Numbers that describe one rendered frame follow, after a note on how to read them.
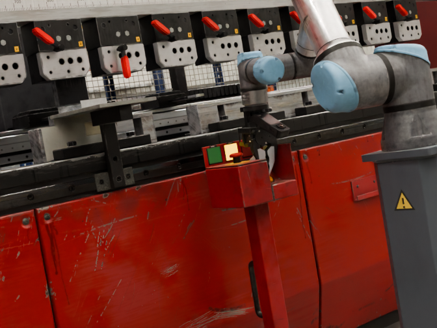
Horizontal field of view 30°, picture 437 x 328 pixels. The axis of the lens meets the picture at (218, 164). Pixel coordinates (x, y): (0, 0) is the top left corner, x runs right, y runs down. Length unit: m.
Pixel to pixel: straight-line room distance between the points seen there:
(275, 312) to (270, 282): 0.09
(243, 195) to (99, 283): 0.45
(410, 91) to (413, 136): 0.10
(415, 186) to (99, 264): 0.88
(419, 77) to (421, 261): 0.40
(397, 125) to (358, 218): 1.11
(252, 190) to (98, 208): 0.42
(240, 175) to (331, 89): 0.55
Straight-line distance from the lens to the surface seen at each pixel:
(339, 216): 2.84
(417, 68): 1.85
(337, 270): 2.83
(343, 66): 1.78
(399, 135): 1.84
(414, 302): 1.90
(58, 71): 2.32
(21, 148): 2.55
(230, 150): 2.40
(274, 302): 2.38
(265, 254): 2.35
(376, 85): 1.79
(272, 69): 2.22
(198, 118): 2.60
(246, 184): 2.24
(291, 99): 2.89
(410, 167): 1.82
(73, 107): 2.38
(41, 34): 2.27
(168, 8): 2.58
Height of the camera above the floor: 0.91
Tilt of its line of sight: 3 degrees down
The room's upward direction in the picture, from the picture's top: 10 degrees counter-clockwise
